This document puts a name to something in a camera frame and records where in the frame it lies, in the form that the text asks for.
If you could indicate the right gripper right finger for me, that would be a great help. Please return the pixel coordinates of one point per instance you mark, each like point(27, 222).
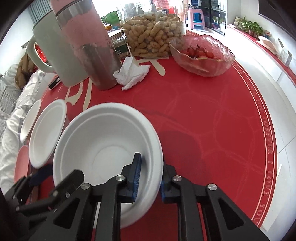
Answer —
point(206, 212)

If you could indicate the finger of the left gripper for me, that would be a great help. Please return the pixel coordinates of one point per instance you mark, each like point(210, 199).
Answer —
point(27, 203)

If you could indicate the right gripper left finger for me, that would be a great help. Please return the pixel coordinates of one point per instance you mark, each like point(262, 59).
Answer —
point(91, 211)

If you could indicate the medium white paper bowl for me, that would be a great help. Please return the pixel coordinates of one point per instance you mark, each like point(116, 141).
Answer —
point(46, 133)

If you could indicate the large white paper bowl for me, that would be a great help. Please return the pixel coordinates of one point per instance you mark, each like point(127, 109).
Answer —
point(103, 139)

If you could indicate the pink plastic plate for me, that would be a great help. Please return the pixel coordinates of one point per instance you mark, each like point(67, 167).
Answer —
point(22, 163)

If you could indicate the small white paper bowl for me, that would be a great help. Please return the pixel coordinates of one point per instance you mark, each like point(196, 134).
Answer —
point(29, 121)

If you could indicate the round red table mat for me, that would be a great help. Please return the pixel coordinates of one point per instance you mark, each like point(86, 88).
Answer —
point(212, 130)

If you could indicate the black remote control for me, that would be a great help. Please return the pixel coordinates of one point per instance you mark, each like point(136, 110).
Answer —
point(54, 83)

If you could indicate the brown knotted cushion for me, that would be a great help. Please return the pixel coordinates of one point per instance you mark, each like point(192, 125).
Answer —
point(25, 69)

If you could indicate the crumpled white tissue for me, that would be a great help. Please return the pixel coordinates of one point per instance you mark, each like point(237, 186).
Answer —
point(130, 74)

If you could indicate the red long counter runner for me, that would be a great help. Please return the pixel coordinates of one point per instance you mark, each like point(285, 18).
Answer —
point(273, 56)

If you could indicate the glass bowl with tomatoes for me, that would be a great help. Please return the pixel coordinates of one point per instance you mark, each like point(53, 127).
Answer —
point(202, 55)

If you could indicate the pale green electric kettle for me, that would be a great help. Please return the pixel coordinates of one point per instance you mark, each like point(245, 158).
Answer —
point(49, 50)

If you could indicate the pink steel thermos bottle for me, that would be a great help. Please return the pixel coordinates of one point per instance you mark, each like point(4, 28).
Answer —
point(86, 33)

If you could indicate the potted green plant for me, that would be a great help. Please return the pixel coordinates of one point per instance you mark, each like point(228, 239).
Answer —
point(252, 28)

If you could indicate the jar of peanuts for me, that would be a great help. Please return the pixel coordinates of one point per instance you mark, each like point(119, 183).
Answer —
point(148, 29)

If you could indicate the pink plastic stool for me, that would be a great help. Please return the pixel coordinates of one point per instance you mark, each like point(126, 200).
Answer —
point(196, 19)

